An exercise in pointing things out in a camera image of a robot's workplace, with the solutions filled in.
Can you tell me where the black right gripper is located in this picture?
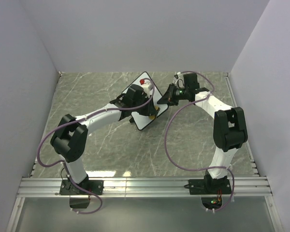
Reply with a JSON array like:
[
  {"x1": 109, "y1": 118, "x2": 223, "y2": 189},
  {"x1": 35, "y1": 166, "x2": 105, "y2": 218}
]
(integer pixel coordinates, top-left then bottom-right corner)
[{"x1": 156, "y1": 83, "x2": 189, "y2": 106}]

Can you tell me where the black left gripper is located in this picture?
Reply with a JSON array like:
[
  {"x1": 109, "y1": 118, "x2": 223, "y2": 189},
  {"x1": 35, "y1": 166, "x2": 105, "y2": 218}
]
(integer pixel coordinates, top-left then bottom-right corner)
[{"x1": 132, "y1": 94, "x2": 156, "y2": 116}]

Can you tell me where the small black-framed whiteboard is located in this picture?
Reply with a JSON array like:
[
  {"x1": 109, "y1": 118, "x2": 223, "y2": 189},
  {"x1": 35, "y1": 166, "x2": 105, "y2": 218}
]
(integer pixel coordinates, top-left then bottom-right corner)
[{"x1": 120, "y1": 72, "x2": 169, "y2": 131}]

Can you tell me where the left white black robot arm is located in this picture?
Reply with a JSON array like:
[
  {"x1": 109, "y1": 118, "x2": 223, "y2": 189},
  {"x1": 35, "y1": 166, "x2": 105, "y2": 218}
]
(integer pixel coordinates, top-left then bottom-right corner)
[{"x1": 50, "y1": 94, "x2": 163, "y2": 194}]

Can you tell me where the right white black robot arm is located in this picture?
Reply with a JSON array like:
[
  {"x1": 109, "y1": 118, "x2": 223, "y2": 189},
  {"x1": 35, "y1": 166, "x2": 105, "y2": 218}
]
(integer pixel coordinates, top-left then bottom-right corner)
[{"x1": 158, "y1": 84, "x2": 248, "y2": 193}]

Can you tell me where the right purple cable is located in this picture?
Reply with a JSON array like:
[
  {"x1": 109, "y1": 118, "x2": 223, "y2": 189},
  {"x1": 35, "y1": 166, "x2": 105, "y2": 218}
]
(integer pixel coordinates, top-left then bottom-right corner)
[{"x1": 164, "y1": 70, "x2": 235, "y2": 213}]

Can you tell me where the purple cable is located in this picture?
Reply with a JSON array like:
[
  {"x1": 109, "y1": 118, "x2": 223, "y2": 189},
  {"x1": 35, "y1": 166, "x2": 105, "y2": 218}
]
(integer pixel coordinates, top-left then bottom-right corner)
[
  {"x1": 164, "y1": 70, "x2": 235, "y2": 213},
  {"x1": 37, "y1": 83, "x2": 156, "y2": 215}
]

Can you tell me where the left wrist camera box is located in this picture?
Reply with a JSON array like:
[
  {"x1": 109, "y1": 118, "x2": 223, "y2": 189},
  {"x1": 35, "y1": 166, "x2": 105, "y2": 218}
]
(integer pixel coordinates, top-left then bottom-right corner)
[{"x1": 124, "y1": 78, "x2": 154, "y2": 102}]

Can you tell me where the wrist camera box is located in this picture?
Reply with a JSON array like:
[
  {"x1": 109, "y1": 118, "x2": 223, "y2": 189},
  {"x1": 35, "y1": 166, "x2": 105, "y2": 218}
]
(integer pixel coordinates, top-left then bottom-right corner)
[
  {"x1": 124, "y1": 78, "x2": 154, "y2": 102},
  {"x1": 183, "y1": 73, "x2": 200, "y2": 91}
]

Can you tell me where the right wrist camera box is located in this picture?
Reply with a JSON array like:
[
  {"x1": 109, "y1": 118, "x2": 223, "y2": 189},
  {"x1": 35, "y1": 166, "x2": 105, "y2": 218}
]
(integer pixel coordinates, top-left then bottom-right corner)
[{"x1": 183, "y1": 73, "x2": 200, "y2": 91}]

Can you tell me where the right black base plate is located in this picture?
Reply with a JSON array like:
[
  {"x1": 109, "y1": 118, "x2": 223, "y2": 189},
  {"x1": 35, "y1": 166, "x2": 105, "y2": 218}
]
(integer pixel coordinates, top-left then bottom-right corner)
[{"x1": 188, "y1": 179, "x2": 232, "y2": 195}]

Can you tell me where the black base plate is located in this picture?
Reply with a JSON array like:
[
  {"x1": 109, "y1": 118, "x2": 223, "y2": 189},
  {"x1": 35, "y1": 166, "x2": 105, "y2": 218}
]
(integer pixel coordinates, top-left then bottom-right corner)
[
  {"x1": 188, "y1": 179, "x2": 232, "y2": 195},
  {"x1": 59, "y1": 179, "x2": 104, "y2": 195}
]

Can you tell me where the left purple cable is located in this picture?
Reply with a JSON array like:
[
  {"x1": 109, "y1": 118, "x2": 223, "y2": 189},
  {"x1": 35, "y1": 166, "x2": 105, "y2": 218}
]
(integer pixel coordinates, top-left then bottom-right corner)
[{"x1": 37, "y1": 83, "x2": 156, "y2": 215}]

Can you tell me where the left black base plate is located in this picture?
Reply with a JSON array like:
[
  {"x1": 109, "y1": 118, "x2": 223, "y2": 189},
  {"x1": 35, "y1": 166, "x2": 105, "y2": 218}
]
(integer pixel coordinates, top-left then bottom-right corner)
[{"x1": 59, "y1": 179, "x2": 104, "y2": 195}]

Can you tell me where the aluminium mounting rail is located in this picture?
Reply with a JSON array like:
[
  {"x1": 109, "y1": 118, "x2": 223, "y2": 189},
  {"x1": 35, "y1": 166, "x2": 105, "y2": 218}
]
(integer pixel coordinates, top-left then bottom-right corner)
[{"x1": 16, "y1": 176, "x2": 272, "y2": 198}]

